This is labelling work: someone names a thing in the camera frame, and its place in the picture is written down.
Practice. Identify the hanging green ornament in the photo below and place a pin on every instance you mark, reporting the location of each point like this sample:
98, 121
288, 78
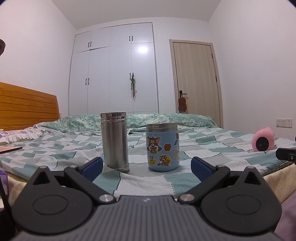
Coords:
133, 85

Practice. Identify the pink round speaker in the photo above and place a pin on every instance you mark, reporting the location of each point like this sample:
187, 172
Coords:
263, 140

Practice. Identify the green floral blanket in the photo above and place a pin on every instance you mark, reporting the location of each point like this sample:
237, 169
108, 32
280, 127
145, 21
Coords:
87, 121

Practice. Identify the white wall socket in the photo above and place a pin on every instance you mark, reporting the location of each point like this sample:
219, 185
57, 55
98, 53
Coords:
284, 122

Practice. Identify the white wardrobe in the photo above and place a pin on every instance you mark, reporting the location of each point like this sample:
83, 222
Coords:
104, 76

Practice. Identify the checkered teal bed sheet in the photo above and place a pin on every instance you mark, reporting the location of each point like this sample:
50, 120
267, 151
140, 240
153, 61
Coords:
69, 148

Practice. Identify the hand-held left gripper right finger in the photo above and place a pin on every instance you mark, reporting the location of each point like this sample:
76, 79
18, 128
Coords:
200, 169

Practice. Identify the wooden headboard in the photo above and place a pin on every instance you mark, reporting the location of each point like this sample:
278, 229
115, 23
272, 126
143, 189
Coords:
27, 106

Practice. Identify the dark round object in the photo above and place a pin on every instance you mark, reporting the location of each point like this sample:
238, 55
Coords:
1, 47

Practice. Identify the purple floral pillow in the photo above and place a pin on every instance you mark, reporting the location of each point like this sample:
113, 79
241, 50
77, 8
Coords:
16, 135

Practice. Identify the thin red book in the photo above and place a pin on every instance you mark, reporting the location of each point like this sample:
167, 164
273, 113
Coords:
10, 149

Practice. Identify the blue cartoon sticker cup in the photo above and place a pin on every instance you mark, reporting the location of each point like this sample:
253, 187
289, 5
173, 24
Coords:
163, 150

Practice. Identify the light wooden door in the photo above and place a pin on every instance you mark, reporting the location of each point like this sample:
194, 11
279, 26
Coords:
196, 81

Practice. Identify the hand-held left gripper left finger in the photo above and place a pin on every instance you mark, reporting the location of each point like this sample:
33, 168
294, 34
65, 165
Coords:
93, 168

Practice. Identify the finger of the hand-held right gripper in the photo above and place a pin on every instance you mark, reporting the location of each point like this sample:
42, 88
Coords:
286, 154

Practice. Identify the tall stainless steel cup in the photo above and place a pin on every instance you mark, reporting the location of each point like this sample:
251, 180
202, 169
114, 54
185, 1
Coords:
115, 143

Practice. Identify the beige mattress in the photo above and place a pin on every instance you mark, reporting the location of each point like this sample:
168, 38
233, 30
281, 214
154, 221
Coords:
284, 180

